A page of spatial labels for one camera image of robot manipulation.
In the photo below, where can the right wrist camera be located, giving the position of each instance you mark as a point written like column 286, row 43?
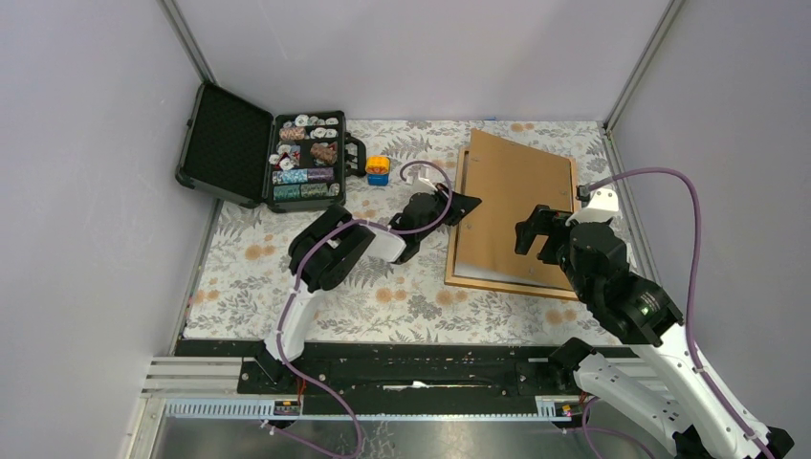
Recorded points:
column 597, row 206

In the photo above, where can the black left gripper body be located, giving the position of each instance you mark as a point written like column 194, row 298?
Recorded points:
column 442, row 204

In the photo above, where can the photo print of window plant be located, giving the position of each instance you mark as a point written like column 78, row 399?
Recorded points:
column 473, row 272

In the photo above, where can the purple poker chip stack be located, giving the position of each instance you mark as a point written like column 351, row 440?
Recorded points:
column 320, row 174

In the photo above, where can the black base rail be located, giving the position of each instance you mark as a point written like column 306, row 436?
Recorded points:
column 392, row 379

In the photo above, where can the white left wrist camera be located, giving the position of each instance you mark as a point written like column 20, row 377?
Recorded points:
column 425, row 181

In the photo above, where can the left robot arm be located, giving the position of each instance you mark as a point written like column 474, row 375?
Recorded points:
column 328, row 250

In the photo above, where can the floral patterned table mat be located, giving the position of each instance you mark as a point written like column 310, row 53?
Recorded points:
column 244, row 283

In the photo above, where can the yellow and blue toy block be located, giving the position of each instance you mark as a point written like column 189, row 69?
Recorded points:
column 377, row 169

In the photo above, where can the orange poker chip roll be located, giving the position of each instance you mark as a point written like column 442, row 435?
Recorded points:
column 324, row 154

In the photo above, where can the green poker chip stack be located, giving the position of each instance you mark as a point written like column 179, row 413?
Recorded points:
column 286, row 193

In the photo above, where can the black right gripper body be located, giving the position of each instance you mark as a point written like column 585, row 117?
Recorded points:
column 559, row 222

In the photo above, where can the wooden picture frame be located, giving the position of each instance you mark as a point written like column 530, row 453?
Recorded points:
column 500, row 285

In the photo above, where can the cyan poker chip stack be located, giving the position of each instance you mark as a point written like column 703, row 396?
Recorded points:
column 290, row 177

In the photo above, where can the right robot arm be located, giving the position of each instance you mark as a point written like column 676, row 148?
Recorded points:
column 699, row 417

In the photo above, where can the black poker chip case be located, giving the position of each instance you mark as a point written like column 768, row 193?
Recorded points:
column 232, row 147

